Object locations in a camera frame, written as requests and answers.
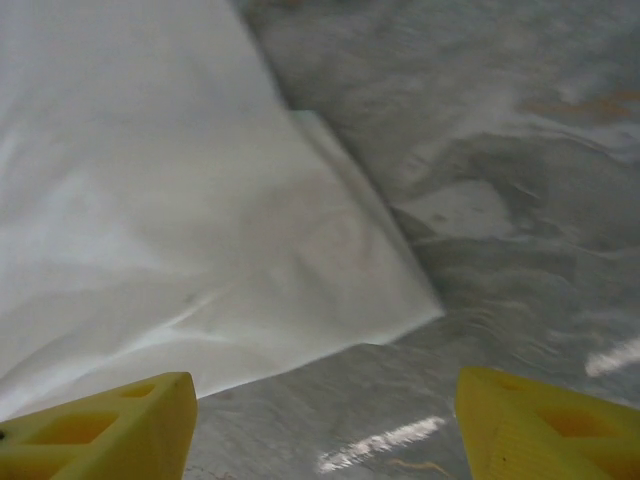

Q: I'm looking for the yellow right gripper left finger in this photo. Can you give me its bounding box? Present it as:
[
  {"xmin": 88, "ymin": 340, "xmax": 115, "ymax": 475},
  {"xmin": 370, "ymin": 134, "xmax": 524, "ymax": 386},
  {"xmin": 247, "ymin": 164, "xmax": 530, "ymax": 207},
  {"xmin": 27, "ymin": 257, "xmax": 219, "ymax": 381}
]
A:
[{"xmin": 0, "ymin": 370, "xmax": 199, "ymax": 480}]

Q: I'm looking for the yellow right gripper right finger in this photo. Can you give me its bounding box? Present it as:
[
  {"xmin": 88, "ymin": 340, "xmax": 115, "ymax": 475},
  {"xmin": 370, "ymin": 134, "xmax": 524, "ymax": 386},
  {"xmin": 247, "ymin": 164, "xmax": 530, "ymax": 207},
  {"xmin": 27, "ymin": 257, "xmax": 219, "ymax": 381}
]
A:
[{"xmin": 454, "ymin": 365, "xmax": 640, "ymax": 480}]

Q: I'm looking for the white t-shirt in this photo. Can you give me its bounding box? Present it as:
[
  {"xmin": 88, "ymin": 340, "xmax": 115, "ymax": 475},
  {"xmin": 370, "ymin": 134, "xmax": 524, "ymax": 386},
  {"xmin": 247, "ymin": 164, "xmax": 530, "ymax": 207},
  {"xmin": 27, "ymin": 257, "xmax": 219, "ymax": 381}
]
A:
[{"xmin": 0, "ymin": 0, "xmax": 446, "ymax": 416}]

